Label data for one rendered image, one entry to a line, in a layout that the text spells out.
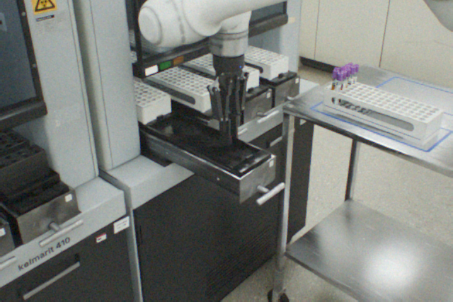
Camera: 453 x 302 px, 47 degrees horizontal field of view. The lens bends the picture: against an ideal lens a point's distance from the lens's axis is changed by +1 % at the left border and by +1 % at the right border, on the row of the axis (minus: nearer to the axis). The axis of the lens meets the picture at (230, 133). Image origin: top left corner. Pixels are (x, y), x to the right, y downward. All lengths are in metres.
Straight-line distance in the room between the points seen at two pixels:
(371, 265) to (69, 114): 1.07
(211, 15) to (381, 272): 1.08
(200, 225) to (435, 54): 2.26
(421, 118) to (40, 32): 0.89
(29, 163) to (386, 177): 1.93
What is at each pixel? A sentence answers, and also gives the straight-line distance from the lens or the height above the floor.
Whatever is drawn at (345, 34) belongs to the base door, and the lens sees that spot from 3.70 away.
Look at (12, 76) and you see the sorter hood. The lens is 1.11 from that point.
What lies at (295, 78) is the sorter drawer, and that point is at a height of 0.80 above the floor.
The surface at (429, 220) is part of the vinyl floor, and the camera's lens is 2.50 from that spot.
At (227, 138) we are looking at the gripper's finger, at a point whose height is 0.83.
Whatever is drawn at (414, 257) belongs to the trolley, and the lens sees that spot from 1.85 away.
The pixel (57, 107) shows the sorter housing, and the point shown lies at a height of 0.96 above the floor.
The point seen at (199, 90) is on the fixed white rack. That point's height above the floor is 0.86.
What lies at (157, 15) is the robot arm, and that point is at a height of 1.19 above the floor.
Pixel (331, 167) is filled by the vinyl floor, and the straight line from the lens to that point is 2.74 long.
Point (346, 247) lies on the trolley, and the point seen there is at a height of 0.28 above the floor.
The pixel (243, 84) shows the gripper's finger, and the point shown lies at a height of 0.95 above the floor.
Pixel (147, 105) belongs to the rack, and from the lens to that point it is 1.38.
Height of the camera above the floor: 1.46
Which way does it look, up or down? 29 degrees down
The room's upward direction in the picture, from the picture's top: straight up
